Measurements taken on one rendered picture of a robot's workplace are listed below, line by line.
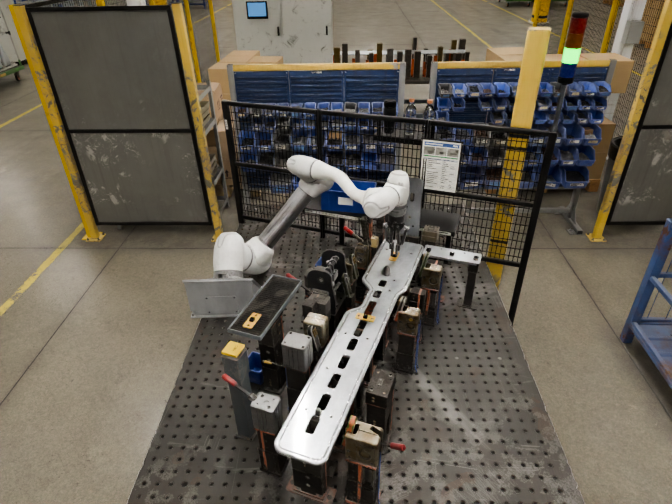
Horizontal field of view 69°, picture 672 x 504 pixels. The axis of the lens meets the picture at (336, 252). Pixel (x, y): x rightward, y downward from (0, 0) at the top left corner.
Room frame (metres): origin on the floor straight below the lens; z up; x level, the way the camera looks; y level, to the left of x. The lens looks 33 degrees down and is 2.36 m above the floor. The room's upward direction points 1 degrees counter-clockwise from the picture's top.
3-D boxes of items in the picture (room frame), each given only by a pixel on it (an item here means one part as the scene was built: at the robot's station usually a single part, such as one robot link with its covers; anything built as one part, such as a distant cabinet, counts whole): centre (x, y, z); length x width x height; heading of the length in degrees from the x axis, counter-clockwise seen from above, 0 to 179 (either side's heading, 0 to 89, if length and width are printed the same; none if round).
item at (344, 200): (2.58, -0.08, 1.09); 0.30 x 0.17 x 0.13; 76
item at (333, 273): (1.77, 0.03, 0.94); 0.18 x 0.13 x 0.49; 159
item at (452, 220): (2.51, -0.26, 1.01); 0.90 x 0.22 x 0.03; 69
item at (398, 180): (2.03, -0.28, 1.40); 0.13 x 0.11 x 0.16; 144
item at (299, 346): (1.35, 0.15, 0.90); 0.13 x 0.10 x 0.41; 69
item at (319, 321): (1.50, 0.08, 0.89); 0.13 x 0.11 x 0.38; 69
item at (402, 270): (1.58, -0.12, 1.00); 1.38 x 0.22 x 0.02; 159
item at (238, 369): (1.26, 0.37, 0.92); 0.08 x 0.08 x 0.44; 69
